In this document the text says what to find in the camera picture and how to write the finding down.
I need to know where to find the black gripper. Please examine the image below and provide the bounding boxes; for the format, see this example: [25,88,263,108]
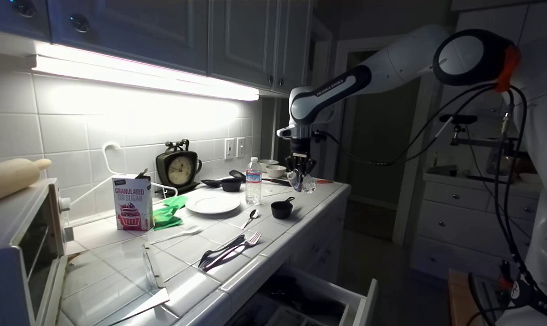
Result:
[286,138,319,182]

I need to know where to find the small black pot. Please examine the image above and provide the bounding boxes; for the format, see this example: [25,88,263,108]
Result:
[270,195,297,222]

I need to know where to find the capped clear water bottle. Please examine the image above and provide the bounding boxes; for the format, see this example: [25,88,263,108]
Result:
[244,155,263,207]

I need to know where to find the open white drawer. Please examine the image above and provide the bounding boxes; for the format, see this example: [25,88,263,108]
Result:
[225,265,379,326]

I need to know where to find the metal spoon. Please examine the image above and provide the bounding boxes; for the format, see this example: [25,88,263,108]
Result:
[239,207,263,233]

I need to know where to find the black measuring cup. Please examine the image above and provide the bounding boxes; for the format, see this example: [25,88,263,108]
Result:
[219,176,244,195]

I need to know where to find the white power outlet plate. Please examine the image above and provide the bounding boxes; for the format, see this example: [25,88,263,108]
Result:
[223,137,237,164]

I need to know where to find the white base cabinet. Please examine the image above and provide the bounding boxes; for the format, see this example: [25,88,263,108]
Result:
[181,184,353,326]

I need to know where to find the silver metal utensil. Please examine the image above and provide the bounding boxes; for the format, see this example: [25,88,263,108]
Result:
[206,231,263,271]

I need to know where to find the black plastic ladle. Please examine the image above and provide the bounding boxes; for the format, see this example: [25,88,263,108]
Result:
[199,169,248,191]

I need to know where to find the black mantel clock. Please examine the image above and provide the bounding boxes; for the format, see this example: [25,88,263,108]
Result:
[154,138,205,196]

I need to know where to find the green cloth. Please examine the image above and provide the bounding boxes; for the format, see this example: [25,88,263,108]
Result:
[152,195,188,231]

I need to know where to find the white plastic utensil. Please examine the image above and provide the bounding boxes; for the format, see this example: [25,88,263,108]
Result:
[145,225,205,249]

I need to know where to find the white dresser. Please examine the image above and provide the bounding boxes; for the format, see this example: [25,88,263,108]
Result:
[407,171,543,283]

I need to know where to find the pink and white carton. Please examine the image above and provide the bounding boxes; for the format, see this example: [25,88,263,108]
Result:
[110,171,156,233]

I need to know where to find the under-cabinet light strip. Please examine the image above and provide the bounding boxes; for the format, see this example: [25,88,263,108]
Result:
[27,41,261,104]

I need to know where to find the white plastic hanger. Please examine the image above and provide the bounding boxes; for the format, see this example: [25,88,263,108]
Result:
[62,140,179,211]

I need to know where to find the wooden rolling pin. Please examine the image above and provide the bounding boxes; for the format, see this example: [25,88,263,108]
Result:
[0,156,54,209]

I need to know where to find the toaster oven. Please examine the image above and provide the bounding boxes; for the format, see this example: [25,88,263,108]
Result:
[0,178,71,326]

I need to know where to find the white light switch plate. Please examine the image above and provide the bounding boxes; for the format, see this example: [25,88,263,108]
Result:
[234,135,248,160]

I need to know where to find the black handled utensil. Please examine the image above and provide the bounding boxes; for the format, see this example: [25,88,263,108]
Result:
[197,234,248,272]

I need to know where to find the black camera stand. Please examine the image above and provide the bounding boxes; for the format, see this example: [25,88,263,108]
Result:
[438,113,523,160]

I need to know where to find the blue-grey wall cabinets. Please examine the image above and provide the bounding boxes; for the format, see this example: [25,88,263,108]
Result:
[0,0,315,100]

